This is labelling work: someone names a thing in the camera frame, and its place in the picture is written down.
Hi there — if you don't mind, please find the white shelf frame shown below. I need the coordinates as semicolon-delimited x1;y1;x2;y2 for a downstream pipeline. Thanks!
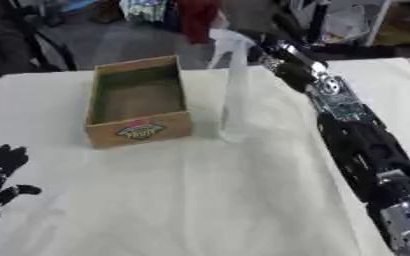
360;0;410;48

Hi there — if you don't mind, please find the black chair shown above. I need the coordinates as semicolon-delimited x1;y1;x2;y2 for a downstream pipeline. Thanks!
3;0;79;73

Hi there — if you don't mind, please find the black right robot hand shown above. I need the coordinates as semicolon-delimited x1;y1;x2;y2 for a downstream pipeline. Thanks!
245;31;331;94

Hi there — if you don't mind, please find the tan cardboard box green inside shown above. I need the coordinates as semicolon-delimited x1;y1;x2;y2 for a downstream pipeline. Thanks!
84;54;195;150

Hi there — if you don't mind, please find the red hanging cloth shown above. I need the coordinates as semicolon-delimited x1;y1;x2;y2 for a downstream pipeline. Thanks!
175;0;223;45

